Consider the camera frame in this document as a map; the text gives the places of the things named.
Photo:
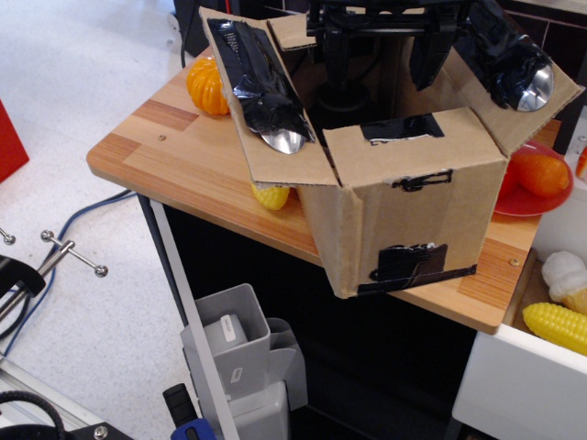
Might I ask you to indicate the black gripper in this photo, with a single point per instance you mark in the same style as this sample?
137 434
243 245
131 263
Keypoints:
433 23

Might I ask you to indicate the brown cardboard box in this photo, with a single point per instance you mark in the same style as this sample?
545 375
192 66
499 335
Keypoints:
407 206

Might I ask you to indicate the metal spoon taped left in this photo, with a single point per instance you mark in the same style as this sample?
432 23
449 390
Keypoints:
284 141

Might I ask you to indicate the metal spoon taped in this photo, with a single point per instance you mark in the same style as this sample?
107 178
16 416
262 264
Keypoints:
284 141
538 92

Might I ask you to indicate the metal spoon taped right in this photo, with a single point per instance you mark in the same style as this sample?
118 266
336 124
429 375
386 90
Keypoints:
538 92

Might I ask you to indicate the orange toy pumpkin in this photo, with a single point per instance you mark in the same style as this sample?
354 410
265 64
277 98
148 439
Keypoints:
206 89

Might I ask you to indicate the small yellow toy corn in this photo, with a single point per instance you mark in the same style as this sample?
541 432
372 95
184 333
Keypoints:
273 198

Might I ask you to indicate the red plastic plate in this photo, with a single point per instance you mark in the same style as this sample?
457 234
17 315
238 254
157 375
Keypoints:
514 199

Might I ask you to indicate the orange toy carrot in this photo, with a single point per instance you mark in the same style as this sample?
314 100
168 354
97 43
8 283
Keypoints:
542 175

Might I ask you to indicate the white toy ice cream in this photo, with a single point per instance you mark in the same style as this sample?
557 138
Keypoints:
565 275

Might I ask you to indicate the large yellow toy corn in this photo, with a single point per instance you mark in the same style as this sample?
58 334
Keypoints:
558 325

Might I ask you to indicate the white storage bin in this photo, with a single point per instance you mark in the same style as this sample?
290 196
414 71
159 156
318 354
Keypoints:
517 385

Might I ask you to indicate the white table leg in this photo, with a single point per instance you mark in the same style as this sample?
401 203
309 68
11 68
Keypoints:
197 353

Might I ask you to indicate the red box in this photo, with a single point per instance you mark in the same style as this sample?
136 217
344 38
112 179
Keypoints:
13 154

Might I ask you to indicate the black metal clamp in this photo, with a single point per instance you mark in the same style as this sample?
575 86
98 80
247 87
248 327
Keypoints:
29 282

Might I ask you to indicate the blue black handle tool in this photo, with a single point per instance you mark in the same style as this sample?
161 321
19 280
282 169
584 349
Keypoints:
188 425

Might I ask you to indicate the aluminium frame rail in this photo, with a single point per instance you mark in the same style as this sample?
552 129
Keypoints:
31 409

